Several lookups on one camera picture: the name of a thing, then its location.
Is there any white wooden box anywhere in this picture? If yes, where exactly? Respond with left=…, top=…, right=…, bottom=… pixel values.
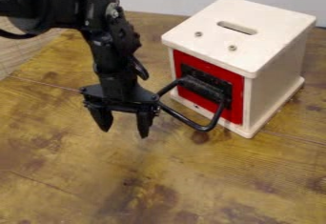
left=162, top=0, right=316, bottom=138

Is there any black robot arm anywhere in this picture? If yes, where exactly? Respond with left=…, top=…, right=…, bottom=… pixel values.
left=0, top=0, right=158, bottom=137

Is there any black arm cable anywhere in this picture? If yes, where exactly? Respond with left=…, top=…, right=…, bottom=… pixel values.
left=0, top=27, right=40, bottom=41

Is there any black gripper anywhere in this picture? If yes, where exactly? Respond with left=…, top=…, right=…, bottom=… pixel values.
left=80, top=36, right=158, bottom=138

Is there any red drawer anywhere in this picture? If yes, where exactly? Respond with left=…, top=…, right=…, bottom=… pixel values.
left=174, top=50, right=245, bottom=125

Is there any black metal drawer handle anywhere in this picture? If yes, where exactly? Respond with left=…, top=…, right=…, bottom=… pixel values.
left=157, top=64, right=233, bottom=132

